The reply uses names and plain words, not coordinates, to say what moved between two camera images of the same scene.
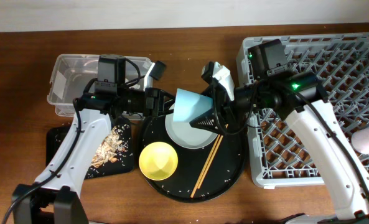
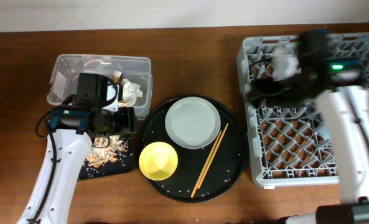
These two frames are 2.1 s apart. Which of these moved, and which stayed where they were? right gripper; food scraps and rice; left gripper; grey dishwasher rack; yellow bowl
Moved: left gripper; right gripper
Stayed: yellow bowl; food scraps and rice; grey dishwasher rack
